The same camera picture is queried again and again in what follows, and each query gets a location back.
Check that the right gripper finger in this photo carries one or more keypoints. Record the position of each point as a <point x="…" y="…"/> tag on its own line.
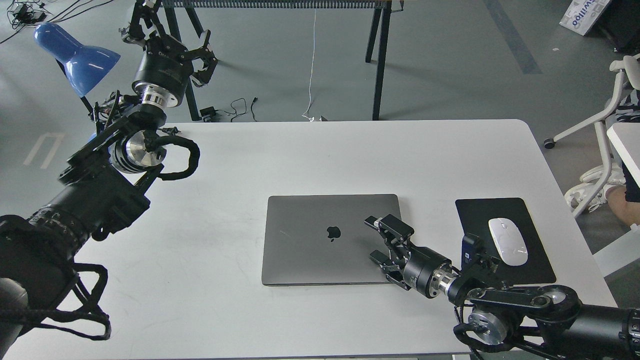
<point x="394" y="232"/>
<point x="394" y="272"/>

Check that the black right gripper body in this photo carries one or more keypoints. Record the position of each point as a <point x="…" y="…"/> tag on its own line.
<point x="420" y="268"/>

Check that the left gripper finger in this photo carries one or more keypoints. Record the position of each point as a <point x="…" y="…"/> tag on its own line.
<point x="204" y="53"/>
<point x="144" y="11"/>

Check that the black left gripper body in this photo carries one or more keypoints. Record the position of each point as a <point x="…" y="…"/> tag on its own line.
<point x="166" y="66"/>

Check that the grey laptop computer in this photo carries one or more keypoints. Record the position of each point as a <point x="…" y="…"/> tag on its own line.
<point x="322" y="239"/>

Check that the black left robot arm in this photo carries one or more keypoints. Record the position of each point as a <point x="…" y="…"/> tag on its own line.
<point x="106" y="181"/>

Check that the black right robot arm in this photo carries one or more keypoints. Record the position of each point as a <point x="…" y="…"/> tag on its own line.
<point x="493" y="316"/>

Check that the black mouse pad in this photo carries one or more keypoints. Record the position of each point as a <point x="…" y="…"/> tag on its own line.
<point x="475" y="214"/>

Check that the blue desk lamp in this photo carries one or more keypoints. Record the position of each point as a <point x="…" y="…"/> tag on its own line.
<point x="83" y="65"/>

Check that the white computer mouse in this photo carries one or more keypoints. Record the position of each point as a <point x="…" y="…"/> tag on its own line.
<point x="508" y="241"/>

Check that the white office chair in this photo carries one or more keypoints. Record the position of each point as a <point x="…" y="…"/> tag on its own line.
<point x="591" y="191"/>

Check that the white cardboard box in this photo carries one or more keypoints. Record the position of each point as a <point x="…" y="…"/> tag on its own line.
<point x="581" y="15"/>

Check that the black power adapter with cable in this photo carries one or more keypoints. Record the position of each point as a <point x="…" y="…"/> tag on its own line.
<point x="214" y="115"/>

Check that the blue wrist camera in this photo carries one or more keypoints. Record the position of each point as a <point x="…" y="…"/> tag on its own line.
<point x="470" y="255"/>

